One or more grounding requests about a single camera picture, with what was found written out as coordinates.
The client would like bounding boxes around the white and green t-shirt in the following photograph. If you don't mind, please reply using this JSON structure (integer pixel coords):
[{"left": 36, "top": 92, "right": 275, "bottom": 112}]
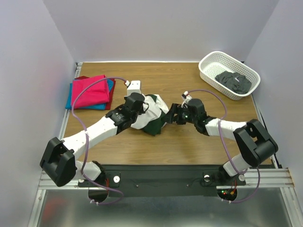
[{"left": 131, "top": 94, "right": 169, "bottom": 136}]

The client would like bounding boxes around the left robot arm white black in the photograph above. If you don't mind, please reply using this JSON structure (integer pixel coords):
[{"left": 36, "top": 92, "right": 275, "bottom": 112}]
[{"left": 40, "top": 93, "right": 145, "bottom": 187}]

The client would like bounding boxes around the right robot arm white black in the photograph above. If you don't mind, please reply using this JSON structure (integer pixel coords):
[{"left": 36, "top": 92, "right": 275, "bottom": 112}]
[{"left": 164, "top": 99, "right": 278, "bottom": 184}]

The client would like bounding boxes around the dark red folded t-shirt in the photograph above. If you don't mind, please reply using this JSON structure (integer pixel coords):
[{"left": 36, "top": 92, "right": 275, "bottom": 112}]
[{"left": 70, "top": 75, "right": 116, "bottom": 110}]

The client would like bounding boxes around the pink folded t-shirt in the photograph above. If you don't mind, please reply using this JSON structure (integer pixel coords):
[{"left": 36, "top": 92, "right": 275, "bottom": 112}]
[{"left": 71, "top": 75, "right": 110, "bottom": 109}]

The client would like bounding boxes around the white perforated laundry basket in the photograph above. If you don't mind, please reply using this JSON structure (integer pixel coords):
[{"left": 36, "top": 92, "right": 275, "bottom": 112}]
[{"left": 198, "top": 51, "right": 261, "bottom": 100}]

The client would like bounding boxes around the grey t-shirt in basket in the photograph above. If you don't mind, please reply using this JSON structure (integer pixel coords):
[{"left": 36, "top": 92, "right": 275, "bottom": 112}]
[{"left": 215, "top": 71, "right": 252, "bottom": 95}]

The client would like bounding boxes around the blue folded t-shirt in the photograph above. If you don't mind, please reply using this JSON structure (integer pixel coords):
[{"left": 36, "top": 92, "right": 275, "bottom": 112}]
[{"left": 65, "top": 79, "right": 116, "bottom": 110}]

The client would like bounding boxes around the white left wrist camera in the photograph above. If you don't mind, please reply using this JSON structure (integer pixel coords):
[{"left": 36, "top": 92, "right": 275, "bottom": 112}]
[{"left": 127, "top": 80, "right": 142, "bottom": 96}]

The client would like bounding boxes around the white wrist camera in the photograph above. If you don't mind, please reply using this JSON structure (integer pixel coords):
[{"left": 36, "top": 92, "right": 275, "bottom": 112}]
[
  {"left": 127, "top": 80, "right": 142, "bottom": 96},
  {"left": 181, "top": 91, "right": 192, "bottom": 100}
]

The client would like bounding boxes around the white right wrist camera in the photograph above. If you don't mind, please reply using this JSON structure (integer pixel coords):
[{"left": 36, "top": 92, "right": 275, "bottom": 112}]
[{"left": 181, "top": 91, "right": 192, "bottom": 100}]

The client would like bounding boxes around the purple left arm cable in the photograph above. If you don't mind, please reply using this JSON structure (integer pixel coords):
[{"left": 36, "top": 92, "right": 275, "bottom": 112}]
[{"left": 71, "top": 77, "right": 131, "bottom": 205}]

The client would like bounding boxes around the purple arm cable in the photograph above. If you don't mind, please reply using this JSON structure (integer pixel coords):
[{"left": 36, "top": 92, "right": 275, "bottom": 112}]
[
  {"left": 187, "top": 89, "right": 261, "bottom": 204},
  {"left": 71, "top": 77, "right": 131, "bottom": 205}
]

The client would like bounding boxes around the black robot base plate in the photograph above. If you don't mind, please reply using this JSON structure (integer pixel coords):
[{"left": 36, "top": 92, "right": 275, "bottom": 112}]
[{"left": 78, "top": 164, "right": 247, "bottom": 197}]

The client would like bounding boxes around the aluminium frame rail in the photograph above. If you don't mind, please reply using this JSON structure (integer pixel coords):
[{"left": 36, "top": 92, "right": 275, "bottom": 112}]
[{"left": 29, "top": 62, "right": 301, "bottom": 227}]

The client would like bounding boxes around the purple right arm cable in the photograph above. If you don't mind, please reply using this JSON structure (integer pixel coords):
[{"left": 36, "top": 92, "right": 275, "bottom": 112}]
[{"left": 187, "top": 89, "right": 261, "bottom": 204}]

